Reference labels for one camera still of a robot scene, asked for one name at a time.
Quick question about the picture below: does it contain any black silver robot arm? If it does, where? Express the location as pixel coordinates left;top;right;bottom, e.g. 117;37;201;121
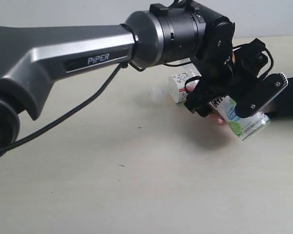
0;0;288;157

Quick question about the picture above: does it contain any black cable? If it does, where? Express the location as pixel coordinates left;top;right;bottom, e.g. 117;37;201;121
0;64;123;154

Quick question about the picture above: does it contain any square bottle floral label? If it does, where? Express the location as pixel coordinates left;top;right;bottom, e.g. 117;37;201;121
151;64;201;105

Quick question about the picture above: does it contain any person's open hand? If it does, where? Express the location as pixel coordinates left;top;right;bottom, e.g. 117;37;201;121
185;81;229;127

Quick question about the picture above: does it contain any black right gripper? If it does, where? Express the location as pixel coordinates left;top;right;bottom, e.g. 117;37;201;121
184;39;289;117

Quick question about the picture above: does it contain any clear bottle green lime label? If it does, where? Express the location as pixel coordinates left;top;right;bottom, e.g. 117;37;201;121
209;96;270;140

